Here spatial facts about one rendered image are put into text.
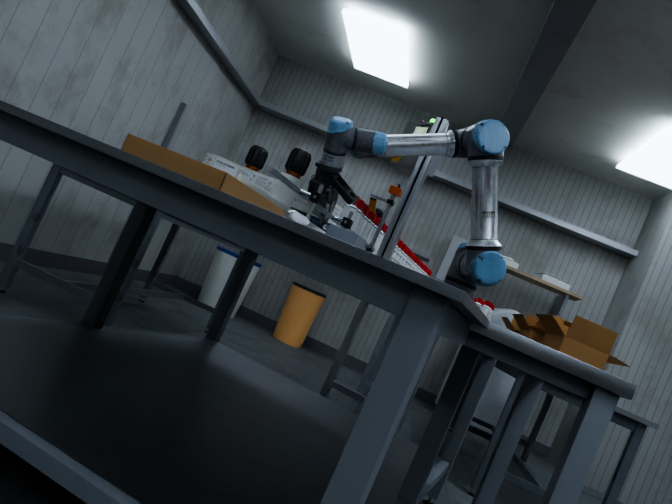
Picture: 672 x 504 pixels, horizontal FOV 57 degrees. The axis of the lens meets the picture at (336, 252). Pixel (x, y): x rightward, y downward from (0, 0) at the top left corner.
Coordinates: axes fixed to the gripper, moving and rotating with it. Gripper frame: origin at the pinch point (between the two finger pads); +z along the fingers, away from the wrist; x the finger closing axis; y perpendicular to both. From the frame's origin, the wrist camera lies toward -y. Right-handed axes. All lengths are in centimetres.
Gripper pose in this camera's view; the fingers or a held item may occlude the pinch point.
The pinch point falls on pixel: (325, 223)
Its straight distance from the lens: 209.0
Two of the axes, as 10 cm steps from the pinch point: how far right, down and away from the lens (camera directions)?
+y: -8.7, -3.6, 3.4
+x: -4.6, 3.0, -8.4
